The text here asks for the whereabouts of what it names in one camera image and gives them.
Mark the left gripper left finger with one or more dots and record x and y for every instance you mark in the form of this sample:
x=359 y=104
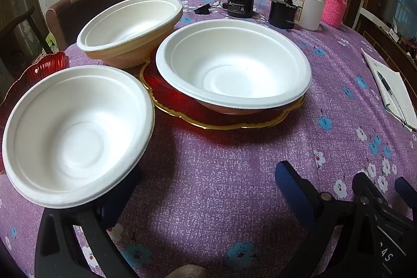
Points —
x=73 y=242

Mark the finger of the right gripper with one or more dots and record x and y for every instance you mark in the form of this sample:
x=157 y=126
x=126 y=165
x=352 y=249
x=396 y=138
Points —
x=366 y=193
x=407 y=193

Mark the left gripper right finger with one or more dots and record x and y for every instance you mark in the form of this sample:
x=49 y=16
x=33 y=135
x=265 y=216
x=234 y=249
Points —
x=320 y=213

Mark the white paper bowl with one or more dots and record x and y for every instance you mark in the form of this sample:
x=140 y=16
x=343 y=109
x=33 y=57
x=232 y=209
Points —
x=234 y=64
x=76 y=134

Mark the red gold-rimmed plate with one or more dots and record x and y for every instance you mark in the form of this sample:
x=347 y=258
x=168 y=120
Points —
x=173 y=102

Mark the red wedding plate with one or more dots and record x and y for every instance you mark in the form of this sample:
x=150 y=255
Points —
x=24 y=90

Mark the beige plastic bowl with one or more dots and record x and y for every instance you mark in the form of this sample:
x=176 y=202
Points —
x=137 y=51

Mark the white notebook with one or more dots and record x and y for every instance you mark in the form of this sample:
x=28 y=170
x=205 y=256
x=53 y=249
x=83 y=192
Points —
x=398 y=88

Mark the black pen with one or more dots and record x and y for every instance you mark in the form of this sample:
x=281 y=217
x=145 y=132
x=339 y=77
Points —
x=392 y=95

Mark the wooden side cabinet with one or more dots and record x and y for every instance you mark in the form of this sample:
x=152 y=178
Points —
x=381 y=38

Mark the purple floral tablecloth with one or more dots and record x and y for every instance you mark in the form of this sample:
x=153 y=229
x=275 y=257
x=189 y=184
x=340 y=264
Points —
x=209 y=197

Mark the white plastic jar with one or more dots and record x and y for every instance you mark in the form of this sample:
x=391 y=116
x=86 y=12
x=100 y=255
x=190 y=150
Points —
x=309 y=13

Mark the pink sleeved thermos bottle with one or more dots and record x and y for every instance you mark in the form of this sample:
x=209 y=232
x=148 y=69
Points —
x=333 y=12

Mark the black device with cork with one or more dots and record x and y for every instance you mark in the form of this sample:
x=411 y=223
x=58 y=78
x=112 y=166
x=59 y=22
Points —
x=282 y=14

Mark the dark wooden chair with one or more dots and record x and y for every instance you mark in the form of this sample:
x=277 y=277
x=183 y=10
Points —
x=28 y=34

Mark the black power adapter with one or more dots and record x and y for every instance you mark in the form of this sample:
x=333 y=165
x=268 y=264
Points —
x=240 y=8

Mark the brown fabric armchair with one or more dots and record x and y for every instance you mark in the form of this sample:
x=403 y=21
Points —
x=66 y=18

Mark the small black plug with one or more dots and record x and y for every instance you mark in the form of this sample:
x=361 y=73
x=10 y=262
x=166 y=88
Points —
x=203 y=10

